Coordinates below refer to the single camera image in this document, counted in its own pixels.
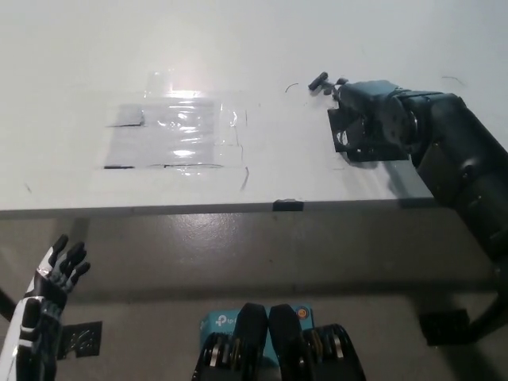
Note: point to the clear plastic film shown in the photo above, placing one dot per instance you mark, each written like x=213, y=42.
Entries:
x=230, y=119

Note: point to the black patterned floor plate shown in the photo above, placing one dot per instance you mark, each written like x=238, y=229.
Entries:
x=81, y=339

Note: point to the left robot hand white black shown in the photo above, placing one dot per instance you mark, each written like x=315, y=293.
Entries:
x=43, y=301

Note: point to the right robot hand black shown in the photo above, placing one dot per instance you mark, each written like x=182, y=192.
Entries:
x=373, y=111

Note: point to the black table leg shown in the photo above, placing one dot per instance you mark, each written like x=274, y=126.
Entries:
x=6, y=303

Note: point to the black marker mat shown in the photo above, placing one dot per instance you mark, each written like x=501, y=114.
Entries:
x=373, y=156

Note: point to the teal router box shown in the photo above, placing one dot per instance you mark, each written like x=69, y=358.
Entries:
x=218, y=321

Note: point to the small white air pump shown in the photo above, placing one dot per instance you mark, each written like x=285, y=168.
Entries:
x=317, y=82

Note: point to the black tape strip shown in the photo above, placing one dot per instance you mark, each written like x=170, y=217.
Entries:
x=289, y=205

